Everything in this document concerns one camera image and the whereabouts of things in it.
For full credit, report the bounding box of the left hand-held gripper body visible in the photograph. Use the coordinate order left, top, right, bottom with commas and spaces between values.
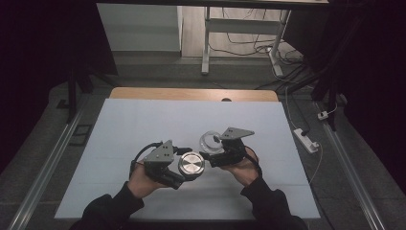
143, 139, 187, 191

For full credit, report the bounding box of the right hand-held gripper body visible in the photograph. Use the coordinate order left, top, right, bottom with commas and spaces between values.
207, 126, 256, 169

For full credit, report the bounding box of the clear glass jar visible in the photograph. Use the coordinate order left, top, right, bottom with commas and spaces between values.
198, 129, 226, 155

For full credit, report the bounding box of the round silver metal lid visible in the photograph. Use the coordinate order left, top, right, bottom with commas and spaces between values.
177, 151, 206, 177

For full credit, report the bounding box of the person's right hand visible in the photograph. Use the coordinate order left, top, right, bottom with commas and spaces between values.
219, 147, 261, 188

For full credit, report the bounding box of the person's left hand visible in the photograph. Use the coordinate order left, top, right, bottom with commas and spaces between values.
126, 159, 180, 199

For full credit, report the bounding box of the white table cover sheet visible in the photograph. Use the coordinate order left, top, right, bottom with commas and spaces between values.
54, 98, 322, 220

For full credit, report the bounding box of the wooden table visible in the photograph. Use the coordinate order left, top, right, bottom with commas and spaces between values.
108, 86, 280, 104

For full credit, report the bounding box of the white power strip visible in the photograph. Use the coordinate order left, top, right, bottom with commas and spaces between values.
292, 127, 321, 155

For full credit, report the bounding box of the black metal stand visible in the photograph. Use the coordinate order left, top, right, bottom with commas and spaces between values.
310, 63, 344, 132
56, 68, 94, 125

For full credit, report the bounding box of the white cabinet panel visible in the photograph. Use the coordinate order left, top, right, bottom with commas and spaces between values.
96, 3, 184, 53

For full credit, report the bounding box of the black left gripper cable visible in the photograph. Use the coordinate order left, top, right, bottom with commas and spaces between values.
128, 141, 165, 180

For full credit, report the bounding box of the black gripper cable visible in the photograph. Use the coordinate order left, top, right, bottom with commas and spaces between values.
128, 141, 165, 180
243, 145, 263, 177

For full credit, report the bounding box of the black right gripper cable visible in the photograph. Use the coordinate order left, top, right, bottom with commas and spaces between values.
243, 145, 263, 177

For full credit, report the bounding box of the thin white cable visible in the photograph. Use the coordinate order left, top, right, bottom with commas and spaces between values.
284, 86, 339, 186

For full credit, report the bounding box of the tangle of floor cables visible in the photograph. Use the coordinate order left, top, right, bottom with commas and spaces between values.
209, 7, 317, 92

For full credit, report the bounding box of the white metal desk frame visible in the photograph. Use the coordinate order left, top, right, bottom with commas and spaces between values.
200, 6, 292, 79

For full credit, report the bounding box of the metal floor rail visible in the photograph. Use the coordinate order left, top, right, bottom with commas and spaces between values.
314, 101, 387, 230
7, 99, 89, 230

